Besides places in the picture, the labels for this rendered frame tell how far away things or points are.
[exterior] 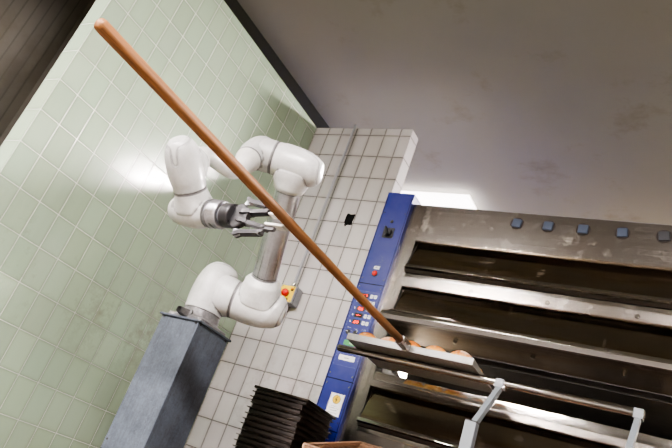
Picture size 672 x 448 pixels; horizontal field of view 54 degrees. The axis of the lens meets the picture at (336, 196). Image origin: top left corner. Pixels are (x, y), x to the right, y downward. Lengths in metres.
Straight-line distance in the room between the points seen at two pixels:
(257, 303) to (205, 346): 0.26
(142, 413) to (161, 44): 1.63
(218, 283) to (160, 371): 0.40
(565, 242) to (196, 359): 1.74
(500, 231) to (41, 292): 2.09
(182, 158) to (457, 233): 1.79
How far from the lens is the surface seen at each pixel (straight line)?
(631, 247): 3.23
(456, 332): 3.04
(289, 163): 2.49
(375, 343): 2.76
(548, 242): 3.28
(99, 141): 2.98
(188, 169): 2.01
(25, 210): 2.80
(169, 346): 2.67
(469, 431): 2.40
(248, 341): 3.66
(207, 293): 2.72
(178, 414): 2.66
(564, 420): 2.97
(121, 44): 1.42
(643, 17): 3.74
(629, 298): 3.08
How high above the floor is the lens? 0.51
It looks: 25 degrees up
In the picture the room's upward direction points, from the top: 21 degrees clockwise
